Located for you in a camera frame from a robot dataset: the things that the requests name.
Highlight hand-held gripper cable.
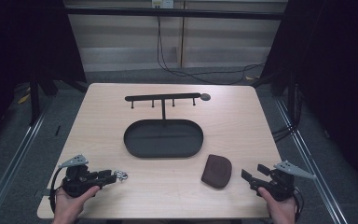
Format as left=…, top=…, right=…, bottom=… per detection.
left=48, top=167, right=64, bottom=215
left=292, top=186, right=305, bottom=223

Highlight black hook stand with tray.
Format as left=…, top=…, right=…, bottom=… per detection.
left=123, top=92, right=212, bottom=159

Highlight white wall outlet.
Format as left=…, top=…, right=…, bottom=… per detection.
left=151, top=0, right=175, bottom=9

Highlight metal floor rail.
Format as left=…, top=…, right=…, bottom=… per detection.
left=0, top=97, right=53, bottom=224
left=274, top=97, right=350, bottom=224

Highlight person's left hand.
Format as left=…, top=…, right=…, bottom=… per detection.
left=53, top=185, right=101, bottom=224

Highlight left hand-held gripper cable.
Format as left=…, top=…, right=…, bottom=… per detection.
left=48, top=167, right=64, bottom=215

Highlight dark curtain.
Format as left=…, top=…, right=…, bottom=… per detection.
left=0, top=0, right=87, bottom=153
left=260, top=0, right=358, bottom=188

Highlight silver key ring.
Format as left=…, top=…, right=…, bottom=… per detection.
left=114, top=170, right=129, bottom=182

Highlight grey tape strip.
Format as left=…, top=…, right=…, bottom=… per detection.
left=34, top=188, right=56, bottom=198

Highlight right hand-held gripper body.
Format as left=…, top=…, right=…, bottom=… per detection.
left=254, top=160, right=317, bottom=203

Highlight right hand-held gripper cable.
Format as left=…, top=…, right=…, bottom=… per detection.
left=292, top=186, right=305, bottom=223

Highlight person's right hand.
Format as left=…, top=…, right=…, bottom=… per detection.
left=257, top=186, right=296, bottom=224

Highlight black floor cable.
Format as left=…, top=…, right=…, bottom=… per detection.
left=157, top=15, right=266, bottom=86

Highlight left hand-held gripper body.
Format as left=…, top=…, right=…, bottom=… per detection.
left=58, top=154, right=102, bottom=199

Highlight black horizontal bar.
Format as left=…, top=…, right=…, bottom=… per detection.
left=64, top=7, right=288, bottom=21

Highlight bundle of black cables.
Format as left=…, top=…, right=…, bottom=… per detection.
left=271, top=83, right=299, bottom=143

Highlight yellow floor tape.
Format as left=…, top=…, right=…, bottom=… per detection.
left=17, top=92, right=32, bottom=105

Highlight black metal stand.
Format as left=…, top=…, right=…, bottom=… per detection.
left=28, top=69, right=42, bottom=126

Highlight brown pouch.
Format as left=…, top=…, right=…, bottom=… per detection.
left=200, top=154, right=233, bottom=189

